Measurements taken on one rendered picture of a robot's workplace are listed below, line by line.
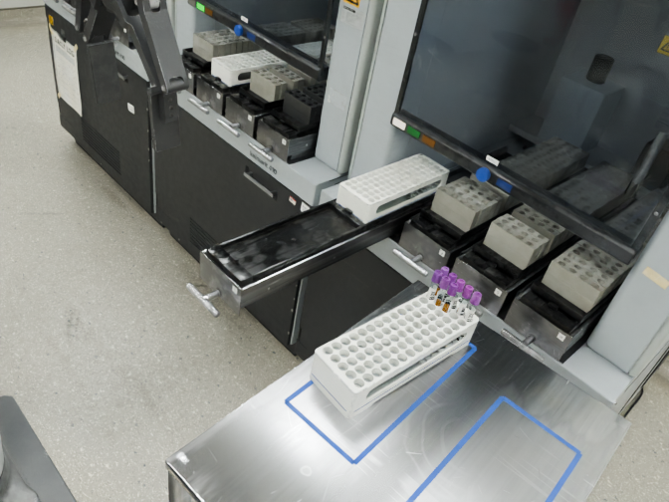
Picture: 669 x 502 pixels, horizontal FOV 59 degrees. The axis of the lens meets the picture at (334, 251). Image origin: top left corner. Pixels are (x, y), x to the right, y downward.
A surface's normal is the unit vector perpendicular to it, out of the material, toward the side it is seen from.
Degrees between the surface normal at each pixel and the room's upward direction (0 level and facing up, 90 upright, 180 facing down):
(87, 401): 0
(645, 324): 90
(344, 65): 90
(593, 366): 0
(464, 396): 0
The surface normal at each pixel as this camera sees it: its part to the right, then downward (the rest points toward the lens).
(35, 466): 0.16, -0.77
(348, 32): -0.72, 0.33
